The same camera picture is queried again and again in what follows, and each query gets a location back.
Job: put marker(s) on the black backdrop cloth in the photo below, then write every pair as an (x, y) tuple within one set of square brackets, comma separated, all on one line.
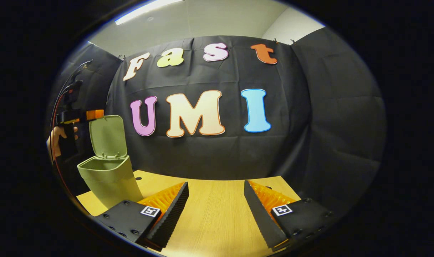
[(309, 125)]

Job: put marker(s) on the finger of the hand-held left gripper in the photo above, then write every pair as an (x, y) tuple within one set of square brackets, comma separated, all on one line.
[(95, 114)]

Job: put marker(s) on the green desktop garbage bin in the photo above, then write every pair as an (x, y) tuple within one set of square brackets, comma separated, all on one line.
[(110, 178)]

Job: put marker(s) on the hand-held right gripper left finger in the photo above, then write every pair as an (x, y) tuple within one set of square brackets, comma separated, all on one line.
[(170, 217)]

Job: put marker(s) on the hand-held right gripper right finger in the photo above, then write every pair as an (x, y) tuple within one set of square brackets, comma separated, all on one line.
[(263, 217)]

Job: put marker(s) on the wooden desktop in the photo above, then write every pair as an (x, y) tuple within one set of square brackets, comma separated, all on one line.
[(216, 214)]

